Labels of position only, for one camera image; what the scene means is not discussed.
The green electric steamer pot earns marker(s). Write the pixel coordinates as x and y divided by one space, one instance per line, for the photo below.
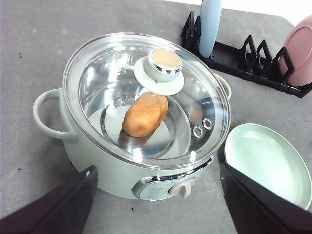
117 177

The glass steamer lid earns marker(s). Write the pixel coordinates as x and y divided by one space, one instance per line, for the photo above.
107 74

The black dish rack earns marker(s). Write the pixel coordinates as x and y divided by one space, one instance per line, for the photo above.
247 61

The pink plate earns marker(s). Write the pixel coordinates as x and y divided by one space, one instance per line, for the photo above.
299 47

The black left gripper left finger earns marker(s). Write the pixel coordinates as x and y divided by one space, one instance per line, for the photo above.
65 212

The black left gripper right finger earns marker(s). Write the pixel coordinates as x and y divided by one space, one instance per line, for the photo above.
256 209

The blue plate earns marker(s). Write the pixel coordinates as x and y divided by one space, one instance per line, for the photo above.
210 21

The green plate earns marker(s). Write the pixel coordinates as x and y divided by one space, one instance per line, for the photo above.
269 156

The brown potato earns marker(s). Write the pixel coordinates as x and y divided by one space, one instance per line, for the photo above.
145 114

